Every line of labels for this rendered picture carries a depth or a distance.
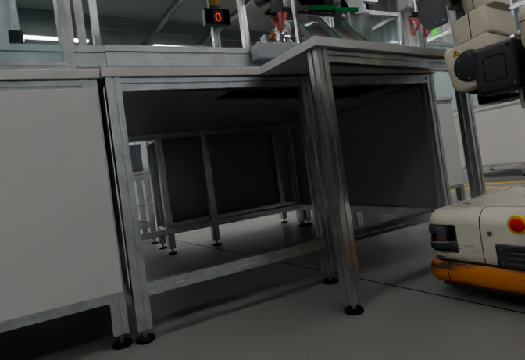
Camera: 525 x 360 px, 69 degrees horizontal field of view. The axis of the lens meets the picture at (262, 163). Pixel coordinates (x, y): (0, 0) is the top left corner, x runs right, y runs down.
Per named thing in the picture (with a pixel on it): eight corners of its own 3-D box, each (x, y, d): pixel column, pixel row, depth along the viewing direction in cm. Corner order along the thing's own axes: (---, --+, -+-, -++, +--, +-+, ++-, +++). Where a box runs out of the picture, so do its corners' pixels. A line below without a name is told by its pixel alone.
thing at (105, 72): (435, 73, 184) (434, 66, 184) (101, 76, 116) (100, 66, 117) (288, 123, 310) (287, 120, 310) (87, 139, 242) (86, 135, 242)
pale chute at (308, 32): (342, 50, 179) (344, 40, 176) (316, 51, 175) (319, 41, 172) (318, 26, 198) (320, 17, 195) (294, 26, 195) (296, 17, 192)
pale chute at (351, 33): (366, 51, 186) (369, 41, 183) (342, 51, 182) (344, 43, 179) (341, 27, 205) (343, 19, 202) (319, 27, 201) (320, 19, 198)
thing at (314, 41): (472, 58, 164) (471, 52, 165) (315, 44, 115) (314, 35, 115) (352, 98, 223) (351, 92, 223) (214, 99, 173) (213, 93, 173)
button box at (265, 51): (306, 57, 152) (304, 42, 152) (259, 57, 143) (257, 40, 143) (297, 63, 158) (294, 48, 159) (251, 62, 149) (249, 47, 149)
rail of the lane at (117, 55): (327, 72, 165) (323, 48, 165) (108, 74, 125) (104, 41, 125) (319, 76, 170) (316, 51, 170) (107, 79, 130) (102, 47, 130)
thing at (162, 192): (403, 203, 356) (390, 112, 358) (169, 255, 257) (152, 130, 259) (375, 202, 389) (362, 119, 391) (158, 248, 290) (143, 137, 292)
